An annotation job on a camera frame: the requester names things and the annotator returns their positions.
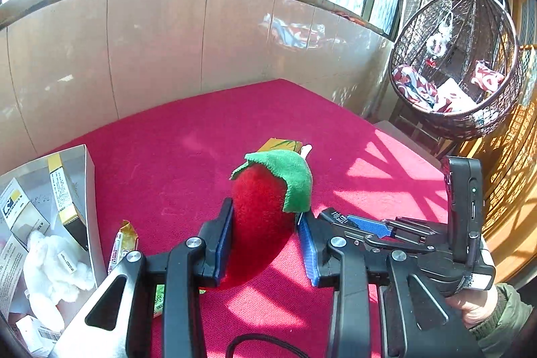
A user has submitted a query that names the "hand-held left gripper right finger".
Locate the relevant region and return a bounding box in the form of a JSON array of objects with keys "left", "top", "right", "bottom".
[{"left": 297, "top": 210, "right": 483, "bottom": 358}]

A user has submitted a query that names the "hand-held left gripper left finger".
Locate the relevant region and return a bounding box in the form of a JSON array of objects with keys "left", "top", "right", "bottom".
[{"left": 50, "top": 197, "right": 235, "bottom": 358}]

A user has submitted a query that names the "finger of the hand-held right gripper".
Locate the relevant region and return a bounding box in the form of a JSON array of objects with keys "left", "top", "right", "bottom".
[
  {"left": 347, "top": 215, "right": 448, "bottom": 248},
  {"left": 316, "top": 209, "right": 421, "bottom": 257}
]

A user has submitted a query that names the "red strawberry plush toy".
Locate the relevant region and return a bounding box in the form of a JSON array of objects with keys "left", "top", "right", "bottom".
[{"left": 217, "top": 144, "right": 313, "bottom": 292}]

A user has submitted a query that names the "white cardboard box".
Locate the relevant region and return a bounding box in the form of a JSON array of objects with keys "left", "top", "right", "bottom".
[{"left": 0, "top": 144, "right": 107, "bottom": 358}]

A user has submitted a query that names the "white medicine box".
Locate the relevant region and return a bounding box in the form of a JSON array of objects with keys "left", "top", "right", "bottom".
[{"left": 0, "top": 178, "right": 51, "bottom": 241}]

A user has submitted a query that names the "person's right forearm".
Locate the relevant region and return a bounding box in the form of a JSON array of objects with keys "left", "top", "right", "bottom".
[{"left": 468, "top": 283, "right": 535, "bottom": 358}]

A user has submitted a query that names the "person's right hand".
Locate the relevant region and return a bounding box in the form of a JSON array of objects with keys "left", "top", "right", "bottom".
[{"left": 445, "top": 286, "right": 501, "bottom": 329}]

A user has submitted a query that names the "yellow green packet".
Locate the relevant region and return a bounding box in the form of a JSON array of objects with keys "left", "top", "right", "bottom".
[{"left": 256, "top": 138, "right": 303, "bottom": 154}]

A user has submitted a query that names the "gold snack bar packet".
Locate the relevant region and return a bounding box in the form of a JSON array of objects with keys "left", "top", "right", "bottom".
[{"left": 107, "top": 219, "right": 139, "bottom": 275}]

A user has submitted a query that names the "red table cloth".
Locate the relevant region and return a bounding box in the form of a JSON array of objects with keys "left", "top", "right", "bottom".
[{"left": 40, "top": 79, "right": 454, "bottom": 358}]

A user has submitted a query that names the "red white pillow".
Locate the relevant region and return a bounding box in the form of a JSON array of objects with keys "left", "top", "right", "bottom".
[{"left": 469, "top": 61, "right": 505, "bottom": 91}]

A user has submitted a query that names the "red white seat cushion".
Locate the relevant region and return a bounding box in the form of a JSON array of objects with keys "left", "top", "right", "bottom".
[{"left": 392, "top": 63, "right": 479, "bottom": 114}]

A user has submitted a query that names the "white dreamcatcher ornament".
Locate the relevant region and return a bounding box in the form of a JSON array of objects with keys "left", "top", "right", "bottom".
[{"left": 426, "top": 12, "right": 454, "bottom": 59}]

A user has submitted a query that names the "gold striped medicine box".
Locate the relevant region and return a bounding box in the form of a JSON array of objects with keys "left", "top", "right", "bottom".
[{"left": 47, "top": 154, "right": 90, "bottom": 252}]

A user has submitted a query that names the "white plush toy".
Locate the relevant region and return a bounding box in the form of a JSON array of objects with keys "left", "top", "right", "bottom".
[{"left": 23, "top": 231, "right": 96, "bottom": 331}]

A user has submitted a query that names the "hanging wicker egg chair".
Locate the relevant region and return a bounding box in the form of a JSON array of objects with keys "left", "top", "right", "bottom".
[{"left": 389, "top": 0, "right": 525, "bottom": 141}]

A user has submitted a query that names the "white labelled box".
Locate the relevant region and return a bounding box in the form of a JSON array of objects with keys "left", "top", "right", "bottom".
[{"left": 16, "top": 315, "right": 61, "bottom": 356}]

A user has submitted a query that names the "white printed packet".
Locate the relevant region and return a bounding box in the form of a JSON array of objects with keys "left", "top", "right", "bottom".
[{"left": 0, "top": 234, "right": 30, "bottom": 317}]

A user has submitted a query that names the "black cable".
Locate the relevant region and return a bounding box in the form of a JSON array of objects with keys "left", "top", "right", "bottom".
[{"left": 227, "top": 335, "right": 305, "bottom": 358}]

